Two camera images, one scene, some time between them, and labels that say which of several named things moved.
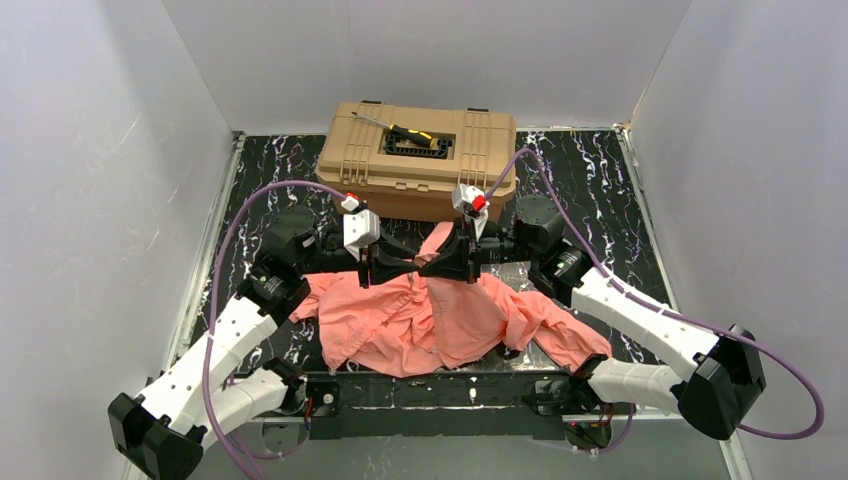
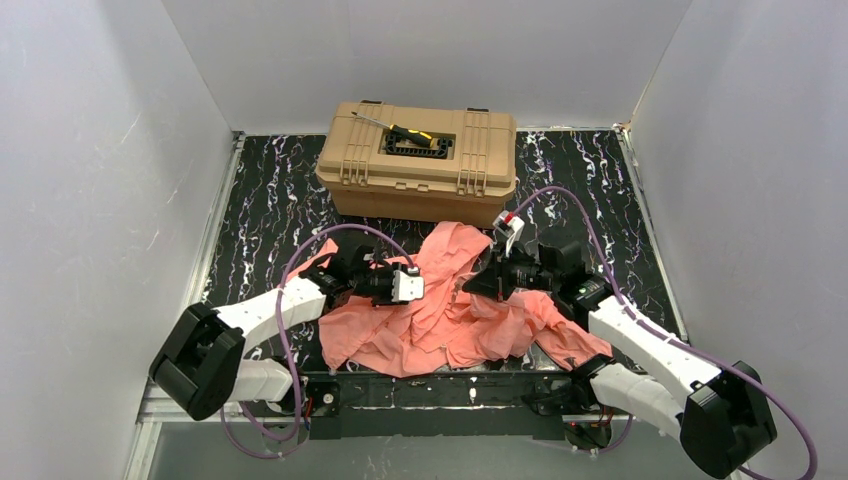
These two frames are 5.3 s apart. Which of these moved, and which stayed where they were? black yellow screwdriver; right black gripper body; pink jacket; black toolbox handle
Moved: right black gripper body; pink jacket
Stayed: black yellow screwdriver; black toolbox handle
